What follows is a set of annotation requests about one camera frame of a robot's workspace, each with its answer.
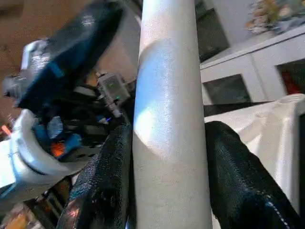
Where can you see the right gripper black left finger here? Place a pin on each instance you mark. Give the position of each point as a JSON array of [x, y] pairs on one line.
[[107, 186]]

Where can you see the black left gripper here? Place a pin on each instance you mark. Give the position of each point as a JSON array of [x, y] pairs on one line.
[[78, 119]]

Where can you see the white plastic table leg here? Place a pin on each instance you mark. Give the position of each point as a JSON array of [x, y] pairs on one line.
[[171, 119]]

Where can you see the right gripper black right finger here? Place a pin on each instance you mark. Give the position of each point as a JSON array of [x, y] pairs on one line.
[[238, 190]]

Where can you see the grey device box green light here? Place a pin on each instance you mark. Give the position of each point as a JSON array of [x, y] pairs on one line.
[[112, 88]]

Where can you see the speckled ornament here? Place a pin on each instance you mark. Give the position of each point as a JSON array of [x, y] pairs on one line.
[[269, 16]]

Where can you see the white cabinet glass doors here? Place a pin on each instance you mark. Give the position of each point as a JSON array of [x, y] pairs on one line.
[[262, 62]]

